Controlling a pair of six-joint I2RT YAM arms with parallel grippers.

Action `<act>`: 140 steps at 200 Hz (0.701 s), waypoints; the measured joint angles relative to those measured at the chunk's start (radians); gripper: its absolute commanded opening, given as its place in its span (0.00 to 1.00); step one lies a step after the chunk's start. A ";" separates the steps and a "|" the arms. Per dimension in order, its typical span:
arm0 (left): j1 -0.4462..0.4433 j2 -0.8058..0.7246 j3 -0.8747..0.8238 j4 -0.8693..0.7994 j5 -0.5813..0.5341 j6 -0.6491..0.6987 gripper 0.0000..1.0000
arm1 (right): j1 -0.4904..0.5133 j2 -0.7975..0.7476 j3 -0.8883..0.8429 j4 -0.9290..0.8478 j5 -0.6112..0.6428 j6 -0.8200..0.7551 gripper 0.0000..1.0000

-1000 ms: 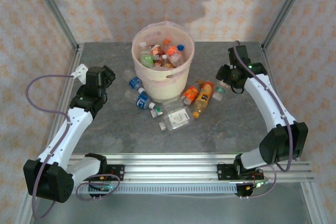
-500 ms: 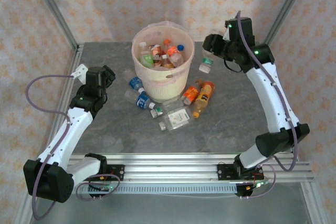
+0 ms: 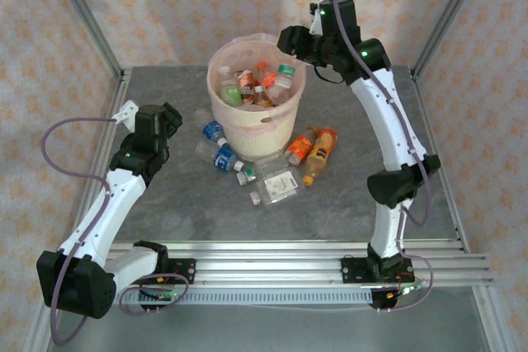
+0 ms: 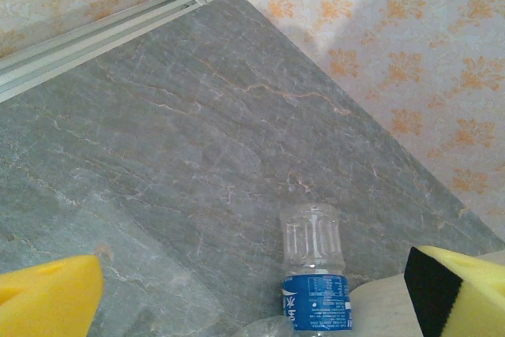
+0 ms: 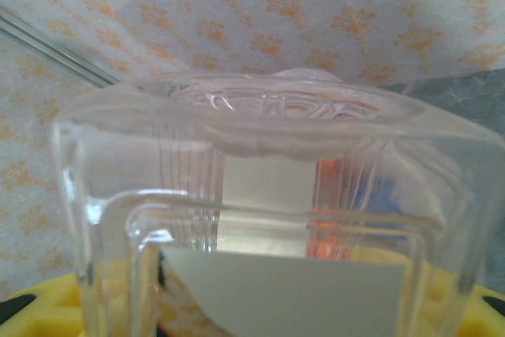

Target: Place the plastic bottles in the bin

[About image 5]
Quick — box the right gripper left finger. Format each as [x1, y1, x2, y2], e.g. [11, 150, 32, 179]
[0, 273, 86, 337]

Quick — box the white label bottle green cap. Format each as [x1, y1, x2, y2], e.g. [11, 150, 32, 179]
[49, 70, 505, 337]

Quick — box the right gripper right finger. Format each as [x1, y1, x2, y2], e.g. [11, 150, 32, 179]
[471, 283, 505, 337]

